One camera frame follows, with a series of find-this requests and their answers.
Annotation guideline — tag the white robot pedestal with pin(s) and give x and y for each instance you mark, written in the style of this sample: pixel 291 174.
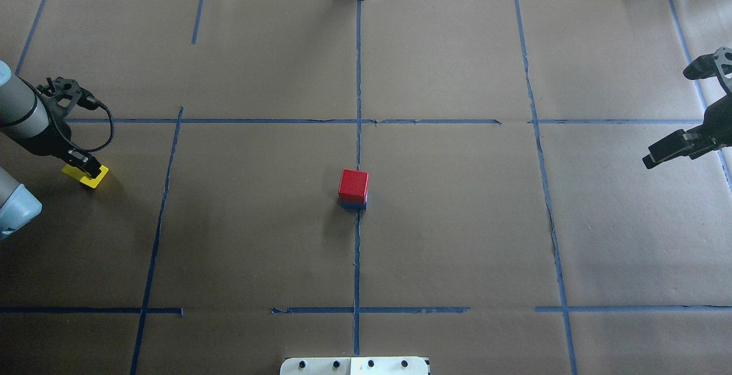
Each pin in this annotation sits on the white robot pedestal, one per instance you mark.
pixel 356 365

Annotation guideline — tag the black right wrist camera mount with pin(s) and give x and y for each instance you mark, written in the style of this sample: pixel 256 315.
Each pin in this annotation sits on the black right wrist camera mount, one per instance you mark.
pixel 717 65

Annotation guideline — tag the red wooden block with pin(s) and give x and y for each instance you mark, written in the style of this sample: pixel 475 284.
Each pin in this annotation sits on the red wooden block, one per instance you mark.
pixel 353 186

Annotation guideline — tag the brown paper table cover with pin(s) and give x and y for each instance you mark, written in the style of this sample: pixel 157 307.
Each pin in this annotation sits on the brown paper table cover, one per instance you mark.
pixel 454 179

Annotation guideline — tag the blue wooden block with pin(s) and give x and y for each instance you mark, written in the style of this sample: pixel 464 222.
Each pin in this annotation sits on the blue wooden block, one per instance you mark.
pixel 353 206

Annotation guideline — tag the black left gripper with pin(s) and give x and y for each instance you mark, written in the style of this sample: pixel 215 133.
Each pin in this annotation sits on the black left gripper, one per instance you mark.
pixel 52 138

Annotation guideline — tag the yellow wooden block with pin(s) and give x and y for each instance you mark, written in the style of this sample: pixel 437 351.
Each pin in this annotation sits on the yellow wooden block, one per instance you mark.
pixel 83 178

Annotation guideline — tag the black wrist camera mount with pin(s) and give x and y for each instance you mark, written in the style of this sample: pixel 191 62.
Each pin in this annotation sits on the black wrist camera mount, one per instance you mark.
pixel 61 95
pixel 717 65

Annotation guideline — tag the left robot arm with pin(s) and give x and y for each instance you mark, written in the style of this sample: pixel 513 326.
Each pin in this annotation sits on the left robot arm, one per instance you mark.
pixel 35 118

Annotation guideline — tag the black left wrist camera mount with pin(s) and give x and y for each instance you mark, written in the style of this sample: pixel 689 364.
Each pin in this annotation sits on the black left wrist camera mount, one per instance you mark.
pixel 61 95

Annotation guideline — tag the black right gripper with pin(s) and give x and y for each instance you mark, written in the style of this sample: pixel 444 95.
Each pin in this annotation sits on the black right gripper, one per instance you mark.
pixel 719 118

